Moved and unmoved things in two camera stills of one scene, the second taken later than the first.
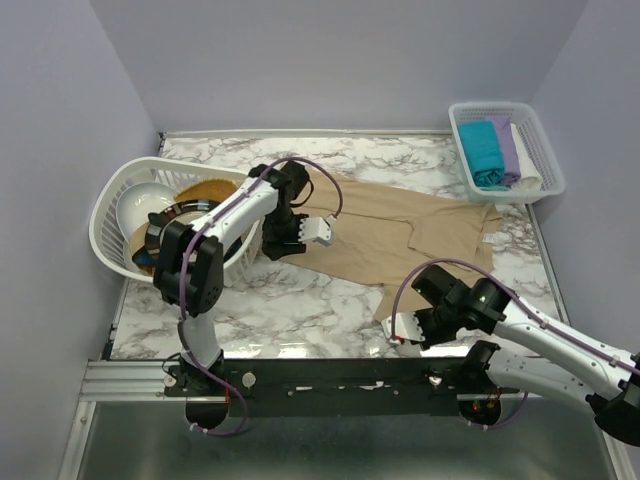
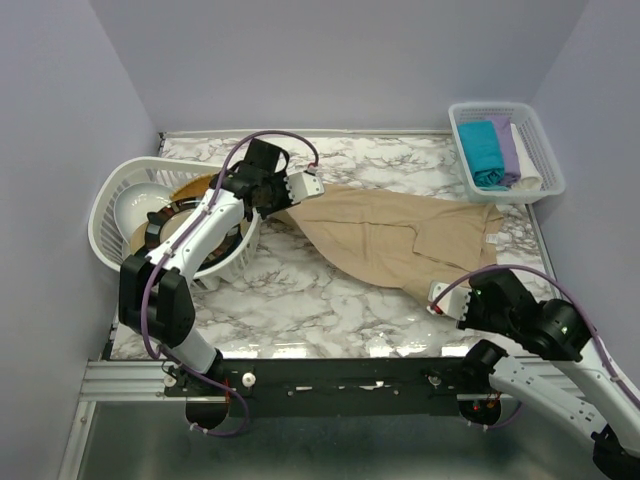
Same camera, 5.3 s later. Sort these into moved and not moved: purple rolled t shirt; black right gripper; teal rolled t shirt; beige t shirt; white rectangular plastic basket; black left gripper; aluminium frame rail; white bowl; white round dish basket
Moved: black left gripper; black right gripper; beige t shirt
Not moved: white bowl; aluminium frame rail; white round dish basket; teal rolled t shirt; purple rolled t shirt; white rectangular plastic basket
